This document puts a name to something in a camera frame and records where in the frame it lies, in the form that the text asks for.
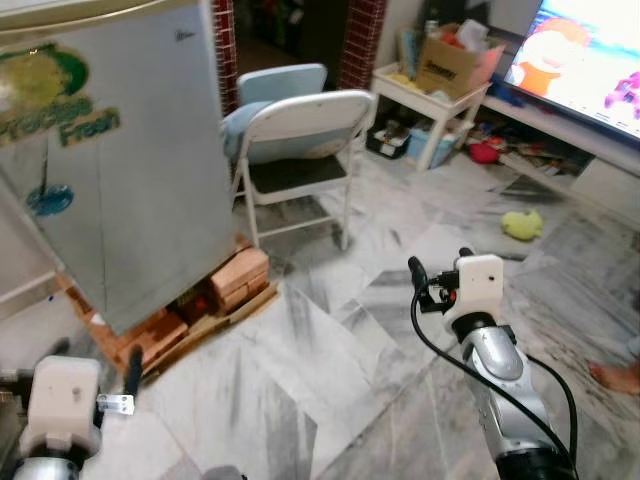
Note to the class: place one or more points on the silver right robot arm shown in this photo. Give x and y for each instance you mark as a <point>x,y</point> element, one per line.
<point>500,360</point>

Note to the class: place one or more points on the grey fridge door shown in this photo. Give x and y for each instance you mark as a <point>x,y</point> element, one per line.
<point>140,180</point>

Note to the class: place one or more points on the barefoot person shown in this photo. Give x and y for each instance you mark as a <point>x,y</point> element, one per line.
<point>615,378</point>

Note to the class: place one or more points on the yellow green plush toy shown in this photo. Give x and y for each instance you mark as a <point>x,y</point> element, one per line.
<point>522,224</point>

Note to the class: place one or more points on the small red toy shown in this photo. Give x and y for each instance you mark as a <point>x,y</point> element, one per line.
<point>484,152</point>

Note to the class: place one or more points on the wooden pallet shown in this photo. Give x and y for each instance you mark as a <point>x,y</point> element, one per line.
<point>230,318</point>

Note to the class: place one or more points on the blue storage bin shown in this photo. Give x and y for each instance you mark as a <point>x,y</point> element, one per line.
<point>420,145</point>

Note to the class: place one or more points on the robot left leg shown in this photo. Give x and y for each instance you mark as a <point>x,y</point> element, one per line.
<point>222,474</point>

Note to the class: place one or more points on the black storage basket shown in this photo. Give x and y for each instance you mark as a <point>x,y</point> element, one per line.
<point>385,140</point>

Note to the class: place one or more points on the blue round sticker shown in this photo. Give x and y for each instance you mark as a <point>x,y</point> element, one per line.
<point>50,200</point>

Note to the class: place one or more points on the white television stand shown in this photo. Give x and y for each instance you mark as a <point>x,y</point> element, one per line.
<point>560,115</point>

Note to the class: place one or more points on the white side table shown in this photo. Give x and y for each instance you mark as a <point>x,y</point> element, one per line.
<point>400,93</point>

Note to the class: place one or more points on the yellow cloth item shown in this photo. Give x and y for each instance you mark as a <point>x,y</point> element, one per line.
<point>400,78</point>

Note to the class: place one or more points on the white folding chair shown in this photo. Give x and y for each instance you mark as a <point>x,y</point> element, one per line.
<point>300,125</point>

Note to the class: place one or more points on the brown cardboard box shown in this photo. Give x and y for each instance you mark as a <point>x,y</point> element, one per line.
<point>450,65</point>

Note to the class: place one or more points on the flat screen television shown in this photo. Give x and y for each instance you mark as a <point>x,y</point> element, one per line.
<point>580,60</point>

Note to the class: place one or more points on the light blue chair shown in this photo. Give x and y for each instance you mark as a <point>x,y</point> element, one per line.
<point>285,82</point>

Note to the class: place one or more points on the wide red brick pillar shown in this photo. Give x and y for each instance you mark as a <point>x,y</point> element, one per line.
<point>362,40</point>

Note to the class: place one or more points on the green fruit sticker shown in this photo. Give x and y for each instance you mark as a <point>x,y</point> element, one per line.
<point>40,85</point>

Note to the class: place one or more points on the narrow red brick pillar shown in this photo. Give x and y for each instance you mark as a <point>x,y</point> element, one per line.
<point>224,50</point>

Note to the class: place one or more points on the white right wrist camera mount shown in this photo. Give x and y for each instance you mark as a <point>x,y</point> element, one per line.
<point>478,280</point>

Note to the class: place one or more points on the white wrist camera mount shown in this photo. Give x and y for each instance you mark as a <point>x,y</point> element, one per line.
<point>60,400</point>
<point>478,280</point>

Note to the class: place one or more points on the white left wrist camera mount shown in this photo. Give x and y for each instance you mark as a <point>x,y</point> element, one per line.
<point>60,400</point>

